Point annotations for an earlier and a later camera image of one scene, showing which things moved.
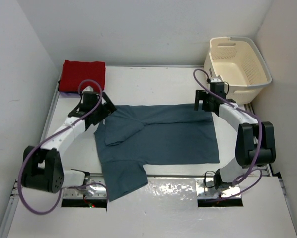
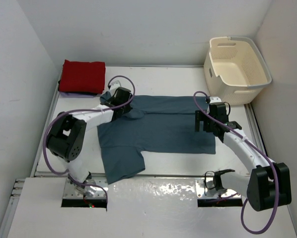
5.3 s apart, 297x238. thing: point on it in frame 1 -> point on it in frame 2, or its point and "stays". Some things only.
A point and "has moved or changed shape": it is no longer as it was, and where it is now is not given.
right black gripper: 201,94 -> 200,116
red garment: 75,76 stays
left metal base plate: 94,187 stays
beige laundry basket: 239,63 stays
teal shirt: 132,136 has moved or changed shape
